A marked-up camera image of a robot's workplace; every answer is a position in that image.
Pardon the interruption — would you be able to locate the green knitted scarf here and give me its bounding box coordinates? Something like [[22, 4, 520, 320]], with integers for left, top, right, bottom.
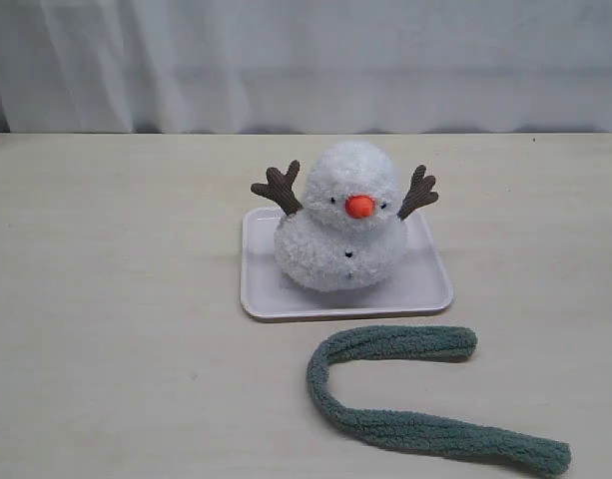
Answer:
[[306, 325, 572, 477]]

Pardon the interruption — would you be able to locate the white plush snowman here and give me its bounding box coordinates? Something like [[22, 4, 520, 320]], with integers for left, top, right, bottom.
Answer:
[[251, 140, 439, 292]]

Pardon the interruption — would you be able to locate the white backdrop curtain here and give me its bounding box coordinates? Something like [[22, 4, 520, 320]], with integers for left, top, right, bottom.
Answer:
[[0, 1, 612, 134]]

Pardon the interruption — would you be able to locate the white rectangular plastic tray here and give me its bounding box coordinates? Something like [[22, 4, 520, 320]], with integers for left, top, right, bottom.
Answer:
[[240, 207, 454, 323]]

